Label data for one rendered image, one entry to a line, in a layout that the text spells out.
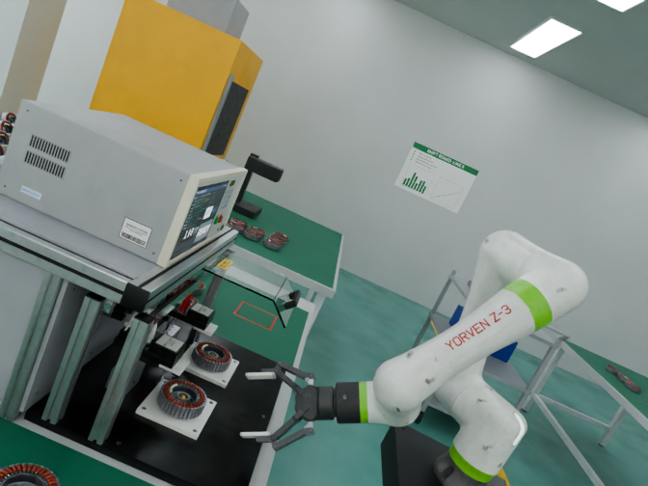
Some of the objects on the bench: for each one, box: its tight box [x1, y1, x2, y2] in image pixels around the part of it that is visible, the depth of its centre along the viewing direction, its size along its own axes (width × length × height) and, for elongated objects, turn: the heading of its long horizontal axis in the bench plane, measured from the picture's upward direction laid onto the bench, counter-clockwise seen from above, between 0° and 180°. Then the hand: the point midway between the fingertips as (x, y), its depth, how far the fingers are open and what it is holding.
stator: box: [157, 379, 207, 419], centre depth 116 cm, size 11×11×4 cm
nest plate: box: [181, 342, 239, 389], centre depth 140 cm, size 15×15×1 cm
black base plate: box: [24, 315, 285, 486], centre depth 129 cm, size 47×64×2 cm
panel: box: [18, 279, 160, 413], centre depth 125 cm, size 1×66×30 cm, turn 114°
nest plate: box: [135, 378, 217, 440], centre depth 116 cm, size 15×15×1 cm
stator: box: [191, 341, 232, 372], centre depth 140 cm, size 11×11×4 cm
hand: (249, 404), depth 114 cm, fingers open, 13 cm apart
